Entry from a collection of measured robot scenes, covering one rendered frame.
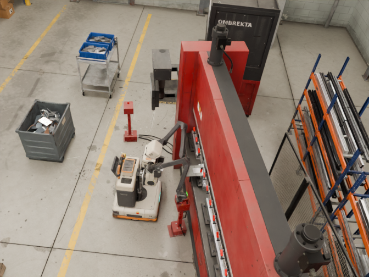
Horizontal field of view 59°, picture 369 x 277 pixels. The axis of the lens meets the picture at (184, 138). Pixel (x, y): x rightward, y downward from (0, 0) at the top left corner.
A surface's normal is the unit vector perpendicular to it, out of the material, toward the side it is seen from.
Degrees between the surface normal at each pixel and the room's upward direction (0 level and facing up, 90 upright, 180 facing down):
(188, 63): 90
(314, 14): 90
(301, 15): 90
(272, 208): 0
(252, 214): 0
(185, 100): 90
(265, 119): 0
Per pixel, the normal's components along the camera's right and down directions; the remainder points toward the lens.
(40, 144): -0.07, 0.71
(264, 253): 0.07, -0.70
